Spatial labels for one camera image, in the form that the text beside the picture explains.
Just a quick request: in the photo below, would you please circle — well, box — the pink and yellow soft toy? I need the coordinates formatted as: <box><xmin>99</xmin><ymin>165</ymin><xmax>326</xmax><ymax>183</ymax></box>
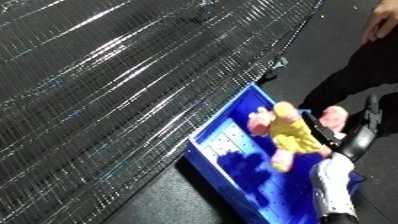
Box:
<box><xmin>245</xmin><ymin>101</ymin><xmax>352</xmax><ymax>173</ymax></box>

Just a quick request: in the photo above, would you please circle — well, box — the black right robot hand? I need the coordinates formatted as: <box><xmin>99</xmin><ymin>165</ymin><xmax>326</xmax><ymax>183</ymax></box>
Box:
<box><xmin>300</xmin><ymin>94</ymin><xmax>383</xmax><ymax>163</ymax></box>

